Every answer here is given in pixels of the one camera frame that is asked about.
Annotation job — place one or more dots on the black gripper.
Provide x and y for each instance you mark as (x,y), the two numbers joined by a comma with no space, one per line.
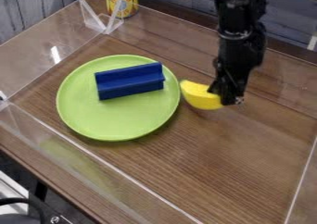
(240,55)

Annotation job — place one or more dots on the yellow toy banana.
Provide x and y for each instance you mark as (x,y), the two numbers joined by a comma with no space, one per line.
(198,97)

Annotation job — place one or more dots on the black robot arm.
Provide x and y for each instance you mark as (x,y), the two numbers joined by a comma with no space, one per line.
(239,16)

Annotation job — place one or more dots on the blue plastic block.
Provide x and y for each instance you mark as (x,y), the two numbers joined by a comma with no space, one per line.
(126,81)

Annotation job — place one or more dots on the yellow printed can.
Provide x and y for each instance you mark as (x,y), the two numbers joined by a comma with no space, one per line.
(129,7)

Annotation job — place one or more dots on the clear acrylic enclosure wall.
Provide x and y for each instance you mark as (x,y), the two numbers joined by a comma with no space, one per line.
(233,166)

